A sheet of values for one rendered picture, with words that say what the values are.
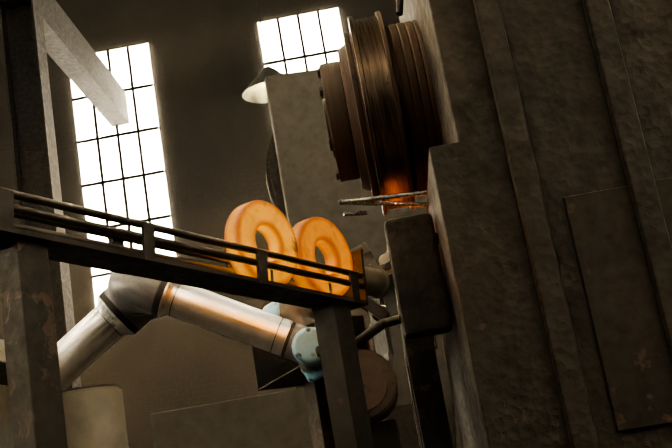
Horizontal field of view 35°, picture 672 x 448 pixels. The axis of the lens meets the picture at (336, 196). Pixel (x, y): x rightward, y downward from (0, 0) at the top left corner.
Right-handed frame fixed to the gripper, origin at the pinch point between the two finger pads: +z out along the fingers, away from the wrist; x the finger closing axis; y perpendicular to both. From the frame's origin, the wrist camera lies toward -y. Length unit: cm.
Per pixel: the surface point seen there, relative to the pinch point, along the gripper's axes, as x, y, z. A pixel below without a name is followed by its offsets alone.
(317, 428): 52, -19, -39
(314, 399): 51, -12, -37
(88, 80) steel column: 852, 492, -141
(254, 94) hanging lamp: 823, 376, 10
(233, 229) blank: -55, 9, -30
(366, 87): -13.4, 34.7, 7.0
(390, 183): -1.4, 16.5, 2.6
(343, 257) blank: -33.0, 0.3, -15.2
